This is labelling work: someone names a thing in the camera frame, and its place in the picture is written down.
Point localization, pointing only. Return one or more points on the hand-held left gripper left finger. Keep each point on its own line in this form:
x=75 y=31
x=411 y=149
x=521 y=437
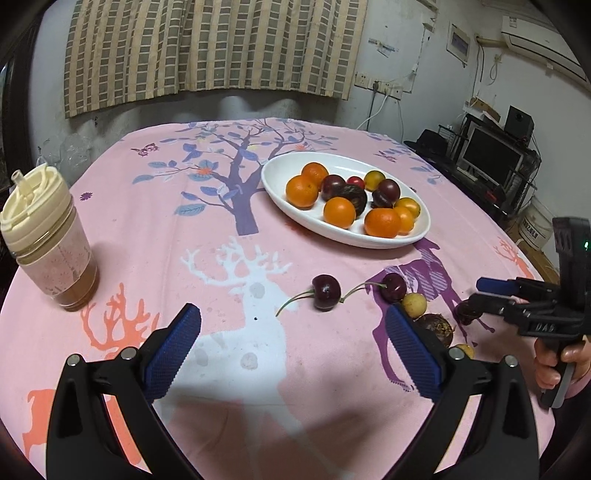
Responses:
x=173 y=350

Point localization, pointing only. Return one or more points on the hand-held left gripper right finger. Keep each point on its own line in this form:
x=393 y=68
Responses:
x=413 y=355

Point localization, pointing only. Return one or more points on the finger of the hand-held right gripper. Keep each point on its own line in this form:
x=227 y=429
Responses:
x=489 y=305
x=496 y=285

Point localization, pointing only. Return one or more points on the wrinkled dark passion fruit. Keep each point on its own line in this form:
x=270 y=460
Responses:
x=468 y=314
x=436 y=328
x=356 y=199

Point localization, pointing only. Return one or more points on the yellow longan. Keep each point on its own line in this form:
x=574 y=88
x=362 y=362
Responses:
x=413 y=304
x=464 y=350

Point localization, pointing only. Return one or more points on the dark cherry with stem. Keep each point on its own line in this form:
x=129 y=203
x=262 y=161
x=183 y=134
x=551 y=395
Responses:
x=393 y=287
x=327 y=291

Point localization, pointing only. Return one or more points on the small yellow orange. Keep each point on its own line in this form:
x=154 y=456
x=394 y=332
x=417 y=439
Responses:
x=412 y=204

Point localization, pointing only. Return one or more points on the dark purple plum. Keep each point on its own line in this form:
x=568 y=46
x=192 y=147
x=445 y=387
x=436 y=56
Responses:
x=387 y=191

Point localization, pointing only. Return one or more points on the white oval plate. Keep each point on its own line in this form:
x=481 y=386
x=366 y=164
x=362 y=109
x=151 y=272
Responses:
x=323 y=221

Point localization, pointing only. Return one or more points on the greenish yellow orange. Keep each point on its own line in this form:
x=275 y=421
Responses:
x=374 y=179

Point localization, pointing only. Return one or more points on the small red cherry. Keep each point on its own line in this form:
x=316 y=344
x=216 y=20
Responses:
x=355 y=181

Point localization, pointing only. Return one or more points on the dark red plum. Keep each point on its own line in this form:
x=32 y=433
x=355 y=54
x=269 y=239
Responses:
x=332 y=184

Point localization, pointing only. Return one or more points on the person's right hand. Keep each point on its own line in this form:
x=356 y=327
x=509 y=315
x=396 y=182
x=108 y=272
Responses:
x=547 y=371

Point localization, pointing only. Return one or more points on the white bucket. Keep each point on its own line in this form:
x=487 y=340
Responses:
x=538 y=226

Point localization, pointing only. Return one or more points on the black desk rack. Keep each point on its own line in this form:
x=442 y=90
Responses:
x=485 y=191

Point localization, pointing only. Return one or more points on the pink deer print tablecloth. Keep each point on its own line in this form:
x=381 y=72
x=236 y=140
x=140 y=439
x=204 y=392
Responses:
x=258 y=406

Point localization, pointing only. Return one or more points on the computer monitor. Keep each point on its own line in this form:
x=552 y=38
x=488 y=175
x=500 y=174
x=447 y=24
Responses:
x=489 y=154

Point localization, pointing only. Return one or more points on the black hat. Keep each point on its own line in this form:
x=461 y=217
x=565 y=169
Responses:
x=427 y=142

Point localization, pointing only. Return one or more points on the black speaker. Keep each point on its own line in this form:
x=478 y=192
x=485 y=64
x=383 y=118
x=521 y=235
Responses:
x=519 y=123

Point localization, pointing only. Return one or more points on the clear cup with cream lid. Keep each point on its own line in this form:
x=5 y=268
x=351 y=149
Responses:
x=46 y=240

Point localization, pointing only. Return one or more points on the flat cardboard box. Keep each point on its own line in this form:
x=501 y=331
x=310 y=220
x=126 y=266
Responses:
x=481 y=108

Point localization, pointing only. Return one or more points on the clear plastic bag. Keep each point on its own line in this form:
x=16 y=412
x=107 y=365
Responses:
x=71 y=150

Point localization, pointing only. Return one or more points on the white air conditioner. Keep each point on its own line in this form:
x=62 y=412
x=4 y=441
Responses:
x=540 y=46

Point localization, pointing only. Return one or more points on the beige checked curtain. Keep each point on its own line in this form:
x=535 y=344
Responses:
x=207 y=46

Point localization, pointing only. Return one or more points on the white wall socket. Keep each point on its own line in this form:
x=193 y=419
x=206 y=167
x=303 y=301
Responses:
x=364 y=81

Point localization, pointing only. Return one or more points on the white wall panel box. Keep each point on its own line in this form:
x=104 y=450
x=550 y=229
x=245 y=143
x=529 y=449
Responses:
x=458 y=42

